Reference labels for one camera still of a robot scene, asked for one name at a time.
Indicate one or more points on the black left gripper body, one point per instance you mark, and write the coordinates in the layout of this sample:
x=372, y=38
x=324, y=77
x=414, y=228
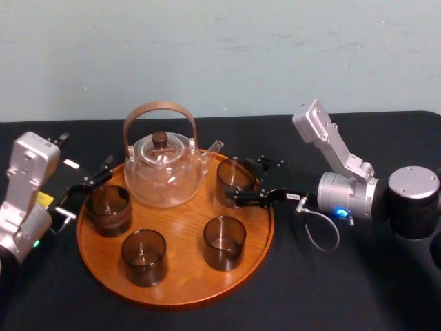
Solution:
x=67, y=179

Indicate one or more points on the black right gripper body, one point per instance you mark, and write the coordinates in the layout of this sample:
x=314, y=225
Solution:
x=299, y=188

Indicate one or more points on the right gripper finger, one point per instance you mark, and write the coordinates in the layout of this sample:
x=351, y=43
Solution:
x=248, y=199
x=272, y=161

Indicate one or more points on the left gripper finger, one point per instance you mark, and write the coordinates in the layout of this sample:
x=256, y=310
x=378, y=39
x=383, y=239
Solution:
x=101, y=174
x=60, y=138

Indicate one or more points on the smoky glass cup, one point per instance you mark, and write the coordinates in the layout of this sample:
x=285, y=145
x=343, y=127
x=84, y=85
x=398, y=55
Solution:
x=231, y=179
x=108, y=215
x=144, y=262
x=224, y=248

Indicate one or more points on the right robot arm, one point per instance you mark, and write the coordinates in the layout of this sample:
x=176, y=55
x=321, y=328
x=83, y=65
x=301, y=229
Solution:
x=344, y=193

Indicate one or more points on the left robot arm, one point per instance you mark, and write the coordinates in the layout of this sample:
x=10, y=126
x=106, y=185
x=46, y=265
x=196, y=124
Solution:
x=24, y=193

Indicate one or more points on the round wooden tray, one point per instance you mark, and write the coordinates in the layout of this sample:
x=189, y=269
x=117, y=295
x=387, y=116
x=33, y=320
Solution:
x=182, y=276

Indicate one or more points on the glass teapot lid, wooden knob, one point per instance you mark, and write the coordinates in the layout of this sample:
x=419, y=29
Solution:
x=159, y=139

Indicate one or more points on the black table cloth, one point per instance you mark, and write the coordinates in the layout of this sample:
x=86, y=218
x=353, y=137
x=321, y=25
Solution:
x=344, y=296

